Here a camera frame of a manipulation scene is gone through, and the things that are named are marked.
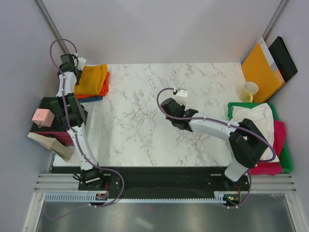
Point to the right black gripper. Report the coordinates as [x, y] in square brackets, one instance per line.
[182, 106]

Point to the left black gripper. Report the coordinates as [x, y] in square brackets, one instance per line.
[79, 72]

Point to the yellow t shirt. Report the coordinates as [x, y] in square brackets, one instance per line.
[92, 80]

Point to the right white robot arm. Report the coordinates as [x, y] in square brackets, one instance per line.
[246, 142]

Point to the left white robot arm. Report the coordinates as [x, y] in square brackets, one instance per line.
[71, 116]

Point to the folded blue t shirt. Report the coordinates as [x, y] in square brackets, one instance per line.
[91, 99]

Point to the folded orange t shirt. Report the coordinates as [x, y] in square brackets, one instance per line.
[104, 90]

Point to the pink cube power adapter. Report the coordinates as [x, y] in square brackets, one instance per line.
[43, 117]

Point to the black organizer box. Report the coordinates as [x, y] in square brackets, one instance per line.
[55, 130]

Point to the pale yellow mug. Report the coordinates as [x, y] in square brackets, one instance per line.
[248, 92]

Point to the beige book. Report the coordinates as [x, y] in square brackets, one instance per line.
[52, 144]

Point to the white t shirt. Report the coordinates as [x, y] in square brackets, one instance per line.
[260, 115]

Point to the orange yellow envelope folder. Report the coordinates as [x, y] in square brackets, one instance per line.
[259, 67]

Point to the magenta t shirt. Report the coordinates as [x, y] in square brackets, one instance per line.
[273, 168]

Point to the black flat box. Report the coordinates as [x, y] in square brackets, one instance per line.
[283, 59]

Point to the green plastic tray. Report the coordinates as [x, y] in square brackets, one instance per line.
[284, 157]

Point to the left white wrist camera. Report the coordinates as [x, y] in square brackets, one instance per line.
[80, 63]

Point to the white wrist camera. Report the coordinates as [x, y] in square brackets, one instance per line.
[80, 63]
[180, 96]

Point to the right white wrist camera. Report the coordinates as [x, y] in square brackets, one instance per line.
[180, 96]

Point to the left metal frame post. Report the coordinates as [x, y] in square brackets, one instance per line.
[55, 32]

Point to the metal frame post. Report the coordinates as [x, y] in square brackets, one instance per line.
[275, 17]
[55, 32]

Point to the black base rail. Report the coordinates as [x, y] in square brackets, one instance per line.
[160, 181]

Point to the white slotted cable duct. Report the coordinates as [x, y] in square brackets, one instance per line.
[84, 197]

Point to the right metal frame post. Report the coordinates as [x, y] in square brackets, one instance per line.
[275, 17]

